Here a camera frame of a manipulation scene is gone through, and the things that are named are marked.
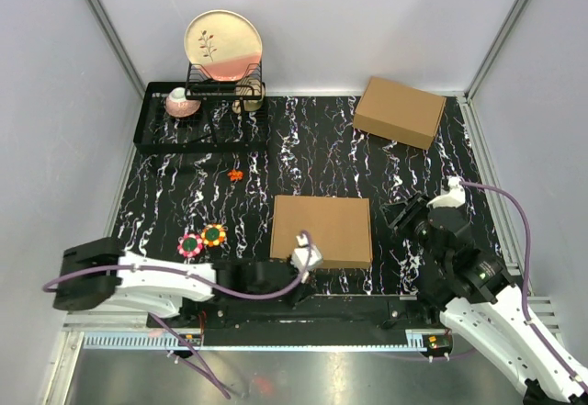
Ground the large cream pink plate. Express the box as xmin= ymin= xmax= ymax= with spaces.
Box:
xmin=184 ymin=10 xmax=263 ymax=82

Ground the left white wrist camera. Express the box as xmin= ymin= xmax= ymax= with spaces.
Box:
xmin=290 ymin=231 xmax=323 ymax=283

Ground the small orange flower toy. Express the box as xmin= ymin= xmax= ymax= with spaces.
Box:
xmin=228 ymin=169 xmax=243 ymax=182

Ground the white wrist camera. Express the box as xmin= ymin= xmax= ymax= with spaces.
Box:
xmin=290 ymin=231 xmax=323 ymax=283
xmin=427 ymin=176 xmax=466 ymax=208

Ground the black wire dish rack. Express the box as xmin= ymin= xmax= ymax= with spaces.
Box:
xmin=133 ymin=63 xmax=269 ymax=155

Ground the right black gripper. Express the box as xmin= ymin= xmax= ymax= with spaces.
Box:
xmin=379 ymin=190 xmax=448 ymax=269

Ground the closed brown cardboard box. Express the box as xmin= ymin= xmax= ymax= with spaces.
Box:
xmin=353 ymin=76 xmax=446 ymax=150

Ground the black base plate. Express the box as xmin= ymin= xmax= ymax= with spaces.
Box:
xmin=164 ymin=295 xmax=447 ymax=347

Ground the colourful bead bracelet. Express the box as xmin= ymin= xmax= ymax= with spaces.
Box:
xmin=177 ymin=233 xmax=204 ymax=257

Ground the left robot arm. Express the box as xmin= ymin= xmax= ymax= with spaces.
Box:
xmin=42 ymin=231 xmax=322 ymax=328

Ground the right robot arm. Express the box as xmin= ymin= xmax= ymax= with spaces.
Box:
xmin=380 ymin=194 xmax=587 ymax=404

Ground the orange rimmed flower toy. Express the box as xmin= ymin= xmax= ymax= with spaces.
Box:
xmin=200 ymin=224 xmax=227 ymax=247

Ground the brown cardboard box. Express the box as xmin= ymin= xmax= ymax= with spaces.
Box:
xmin=353 ymin=76 xmax=446 ymax=150
xmin=269 ymin=195 xmax=373 ymax=270

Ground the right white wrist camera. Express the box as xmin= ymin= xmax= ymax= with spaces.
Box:
xmin=427 ymin=176 xmax=466 ymax=208

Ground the small pink bowl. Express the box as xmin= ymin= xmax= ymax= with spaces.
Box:
xmin=164 ymin=87 xmax=200 ymax=118

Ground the small cream plate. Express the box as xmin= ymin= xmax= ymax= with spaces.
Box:
xmin=232 ymin=77 xmax=266 ymax=114

